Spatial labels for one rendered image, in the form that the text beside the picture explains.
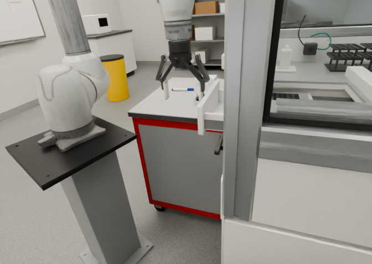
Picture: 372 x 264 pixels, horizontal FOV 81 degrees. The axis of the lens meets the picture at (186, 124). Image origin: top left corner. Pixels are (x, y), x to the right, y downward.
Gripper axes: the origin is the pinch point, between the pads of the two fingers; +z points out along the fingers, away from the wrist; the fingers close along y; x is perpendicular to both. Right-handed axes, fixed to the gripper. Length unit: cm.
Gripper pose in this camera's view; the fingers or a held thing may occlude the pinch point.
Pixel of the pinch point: (183, 96)
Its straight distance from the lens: 83.3
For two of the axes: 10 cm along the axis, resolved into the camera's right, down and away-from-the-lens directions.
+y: 9.5, 0.9, -3.1
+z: 0.7, 8.8, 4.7
